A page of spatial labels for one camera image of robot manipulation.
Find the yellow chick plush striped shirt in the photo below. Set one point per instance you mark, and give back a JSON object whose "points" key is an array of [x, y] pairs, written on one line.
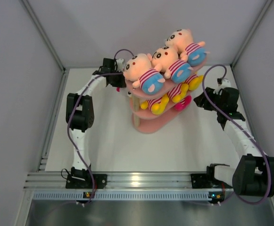
{"points": [[156, 106]]}

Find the pink three-tier shelf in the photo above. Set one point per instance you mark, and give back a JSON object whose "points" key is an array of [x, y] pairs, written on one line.
{"points": [[144, 120]]}

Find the white panda plush pink limbs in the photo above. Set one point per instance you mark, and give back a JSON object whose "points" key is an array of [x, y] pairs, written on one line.
{"points": [[183, 103]]}

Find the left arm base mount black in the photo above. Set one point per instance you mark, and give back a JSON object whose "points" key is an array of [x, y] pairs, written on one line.
{"points": [[81, 179]]}

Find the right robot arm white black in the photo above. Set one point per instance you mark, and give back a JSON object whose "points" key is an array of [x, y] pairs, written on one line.
{"points": [[254, 174]]}

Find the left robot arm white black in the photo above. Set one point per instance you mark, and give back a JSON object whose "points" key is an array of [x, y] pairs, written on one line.
{"points": [[80, 110]]}

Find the yellow bear striped shirt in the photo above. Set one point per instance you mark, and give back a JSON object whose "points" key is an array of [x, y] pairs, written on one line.
{"points": [[177, 93], [194, 81]]}

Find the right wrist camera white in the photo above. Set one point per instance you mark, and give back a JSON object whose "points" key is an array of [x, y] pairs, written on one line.
{"points": [[225, 83]]}

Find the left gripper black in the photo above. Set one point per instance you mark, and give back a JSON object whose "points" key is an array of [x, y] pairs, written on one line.
{"points": [[120, 83]]}

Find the peach doll blue pants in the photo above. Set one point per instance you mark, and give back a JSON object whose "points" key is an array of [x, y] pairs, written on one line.
{"points": [[174, 67], [183, 40], [143, 75]]}

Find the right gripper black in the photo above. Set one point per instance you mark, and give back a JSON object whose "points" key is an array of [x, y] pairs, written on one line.
{"points": [[202, 100]]}

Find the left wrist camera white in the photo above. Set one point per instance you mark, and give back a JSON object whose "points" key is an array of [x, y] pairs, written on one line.
{"points": [[120, 63]]}

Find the white bird plush pink bow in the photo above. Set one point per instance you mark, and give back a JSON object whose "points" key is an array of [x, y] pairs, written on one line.
{"points": [[124, 92]]}

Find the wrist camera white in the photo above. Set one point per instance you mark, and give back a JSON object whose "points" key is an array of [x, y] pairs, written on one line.
{"points": [[120, 63], [225, 83]]}

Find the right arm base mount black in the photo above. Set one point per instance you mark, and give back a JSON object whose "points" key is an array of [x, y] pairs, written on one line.
{"points": [[199, 181]]}

